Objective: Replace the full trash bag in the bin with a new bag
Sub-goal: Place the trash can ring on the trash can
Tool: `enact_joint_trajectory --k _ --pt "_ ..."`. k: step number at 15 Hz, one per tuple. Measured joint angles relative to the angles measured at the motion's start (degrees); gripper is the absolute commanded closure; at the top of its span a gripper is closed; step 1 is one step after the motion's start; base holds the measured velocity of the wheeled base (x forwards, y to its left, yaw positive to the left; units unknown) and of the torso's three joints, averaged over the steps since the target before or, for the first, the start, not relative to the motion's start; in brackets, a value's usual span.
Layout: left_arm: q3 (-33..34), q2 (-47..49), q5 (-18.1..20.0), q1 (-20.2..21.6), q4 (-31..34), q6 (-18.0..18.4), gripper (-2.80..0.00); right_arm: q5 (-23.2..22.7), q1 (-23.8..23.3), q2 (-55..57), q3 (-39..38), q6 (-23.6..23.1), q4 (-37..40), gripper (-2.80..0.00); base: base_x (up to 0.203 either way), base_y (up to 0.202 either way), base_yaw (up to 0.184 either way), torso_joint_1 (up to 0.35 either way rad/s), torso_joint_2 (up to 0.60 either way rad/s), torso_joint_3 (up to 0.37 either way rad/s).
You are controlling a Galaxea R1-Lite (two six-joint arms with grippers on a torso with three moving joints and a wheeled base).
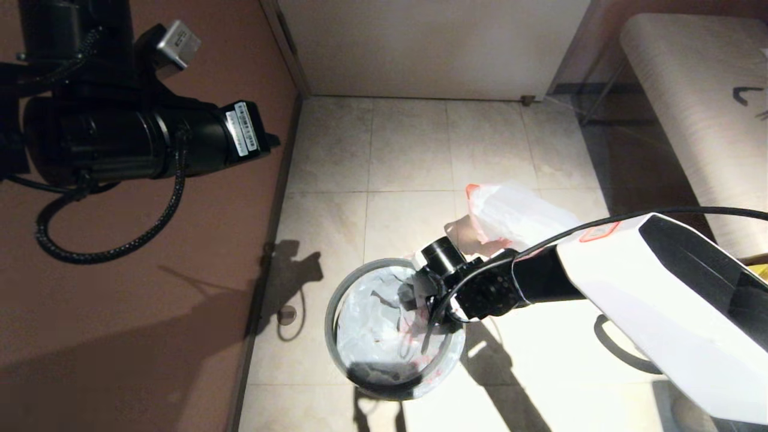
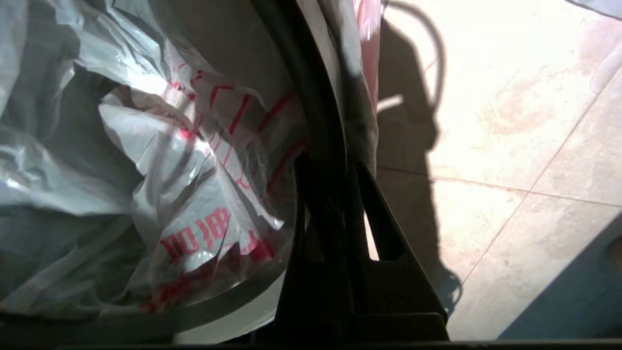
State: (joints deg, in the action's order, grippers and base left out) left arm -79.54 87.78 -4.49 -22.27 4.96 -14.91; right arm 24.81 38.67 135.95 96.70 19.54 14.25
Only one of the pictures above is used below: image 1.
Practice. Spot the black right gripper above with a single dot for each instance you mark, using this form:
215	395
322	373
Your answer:
429	291

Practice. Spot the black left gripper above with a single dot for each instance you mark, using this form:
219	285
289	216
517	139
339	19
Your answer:
216	141

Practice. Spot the white red-printed plastic bag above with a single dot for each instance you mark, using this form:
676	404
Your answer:
378	324

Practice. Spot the white red-printed trash bag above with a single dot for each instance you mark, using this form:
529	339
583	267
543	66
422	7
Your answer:
516	213

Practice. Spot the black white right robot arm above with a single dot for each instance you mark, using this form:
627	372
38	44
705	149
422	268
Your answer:
630	288

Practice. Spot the yellow plastic bag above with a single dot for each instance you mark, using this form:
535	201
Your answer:
759	267

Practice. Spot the round metal floor plate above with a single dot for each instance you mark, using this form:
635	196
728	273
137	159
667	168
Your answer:
287	314

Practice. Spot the small metal door stop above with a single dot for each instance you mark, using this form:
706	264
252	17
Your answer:
528	100

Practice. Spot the beige striped cushion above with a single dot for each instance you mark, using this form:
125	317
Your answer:
690	414

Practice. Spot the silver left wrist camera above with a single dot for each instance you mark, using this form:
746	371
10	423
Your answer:
174	47

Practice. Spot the dark metal bench frame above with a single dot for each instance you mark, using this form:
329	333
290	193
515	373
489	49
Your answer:
570	90

